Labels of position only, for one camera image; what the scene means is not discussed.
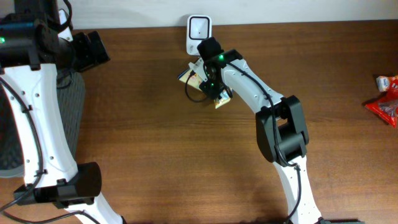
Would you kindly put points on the red snack bag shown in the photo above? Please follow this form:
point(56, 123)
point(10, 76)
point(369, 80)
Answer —
point(386, 106)

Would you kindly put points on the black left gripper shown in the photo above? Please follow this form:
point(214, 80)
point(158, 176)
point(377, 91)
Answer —
point(91, 47)

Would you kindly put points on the orange tissue pack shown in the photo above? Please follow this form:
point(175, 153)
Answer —
point(383, 83)

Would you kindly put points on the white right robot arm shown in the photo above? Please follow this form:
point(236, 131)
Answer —
point(281, 131)

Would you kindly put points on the yellow snack bag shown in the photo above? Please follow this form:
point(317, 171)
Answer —
point(192, 80)

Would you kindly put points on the white barcode scanner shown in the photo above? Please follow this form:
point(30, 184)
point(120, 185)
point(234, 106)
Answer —
point(199, 28)

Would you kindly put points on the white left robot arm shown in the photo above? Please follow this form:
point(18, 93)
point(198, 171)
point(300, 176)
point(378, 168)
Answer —
point(35, 45)

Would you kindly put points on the grey plastic mesh basket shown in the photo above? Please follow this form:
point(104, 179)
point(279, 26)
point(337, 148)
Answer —
point(71, 97)

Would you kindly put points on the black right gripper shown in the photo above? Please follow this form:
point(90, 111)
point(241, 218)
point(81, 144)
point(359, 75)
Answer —
point(214, 93)

